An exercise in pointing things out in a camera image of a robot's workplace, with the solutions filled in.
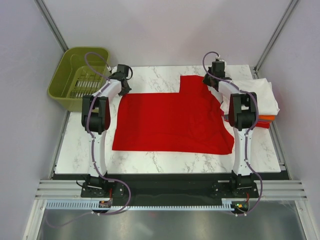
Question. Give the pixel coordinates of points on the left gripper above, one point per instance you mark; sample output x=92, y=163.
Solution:
x=126, y=91

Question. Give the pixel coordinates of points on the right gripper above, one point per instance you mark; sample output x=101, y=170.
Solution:
x=205, y=80

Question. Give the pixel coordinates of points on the red t-shirt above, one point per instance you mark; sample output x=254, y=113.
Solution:
x=261, y=123
x=188, y=121

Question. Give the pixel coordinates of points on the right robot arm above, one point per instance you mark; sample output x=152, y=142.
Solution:
x=242, y=117

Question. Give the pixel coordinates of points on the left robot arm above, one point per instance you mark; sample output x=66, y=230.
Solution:
x=96, y=120

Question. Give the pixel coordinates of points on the olive green plastic basket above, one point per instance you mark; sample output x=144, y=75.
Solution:
x=78, y=74

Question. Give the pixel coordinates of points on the folded white t-shirt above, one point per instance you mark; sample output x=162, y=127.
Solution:
x=266, y=101

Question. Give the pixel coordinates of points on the folded red t-shirt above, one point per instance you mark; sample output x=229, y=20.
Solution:
x=261, y=123

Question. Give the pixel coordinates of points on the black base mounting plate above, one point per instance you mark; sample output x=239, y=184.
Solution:
x=191, y=189

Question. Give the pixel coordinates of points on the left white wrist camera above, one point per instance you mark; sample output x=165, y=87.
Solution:
x=110, y=71

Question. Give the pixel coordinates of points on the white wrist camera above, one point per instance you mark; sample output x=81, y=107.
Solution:
x=110, y=71
x=218, y=58

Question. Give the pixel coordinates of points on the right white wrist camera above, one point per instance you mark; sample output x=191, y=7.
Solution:
x=218, y=58

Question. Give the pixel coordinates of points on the right aluminium frame post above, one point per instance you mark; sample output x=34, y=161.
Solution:
x=275, y=35

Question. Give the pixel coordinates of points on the aluminium frame post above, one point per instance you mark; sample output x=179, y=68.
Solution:
x=51, y=23
x=275, y=35

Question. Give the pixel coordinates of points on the left aluminium frame post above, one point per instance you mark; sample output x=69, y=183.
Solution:
x=51, y=23

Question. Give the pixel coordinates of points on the white slotted cable duct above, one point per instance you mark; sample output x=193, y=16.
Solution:
x=99, y=205

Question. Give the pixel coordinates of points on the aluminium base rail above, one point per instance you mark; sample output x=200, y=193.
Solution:
x=58, y=190

